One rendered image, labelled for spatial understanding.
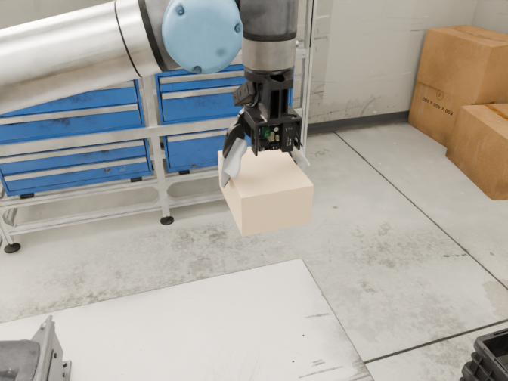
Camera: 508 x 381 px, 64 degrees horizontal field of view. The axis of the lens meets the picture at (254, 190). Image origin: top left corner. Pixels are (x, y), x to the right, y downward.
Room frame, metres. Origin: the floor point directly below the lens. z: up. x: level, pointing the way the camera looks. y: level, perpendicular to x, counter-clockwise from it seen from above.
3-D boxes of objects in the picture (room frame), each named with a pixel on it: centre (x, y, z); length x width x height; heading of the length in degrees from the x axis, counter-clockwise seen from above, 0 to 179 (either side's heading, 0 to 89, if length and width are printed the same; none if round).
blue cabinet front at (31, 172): (1.80, 0.90, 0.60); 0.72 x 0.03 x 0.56; 107
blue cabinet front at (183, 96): (2.04, 0.13, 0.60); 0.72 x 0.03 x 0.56; 107
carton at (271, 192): (0.61, -0.01, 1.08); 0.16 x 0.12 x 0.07; 17
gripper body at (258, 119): (0.58, -0.02, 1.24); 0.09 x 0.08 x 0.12; 17
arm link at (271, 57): (0.59, -0.02, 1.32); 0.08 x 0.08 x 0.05
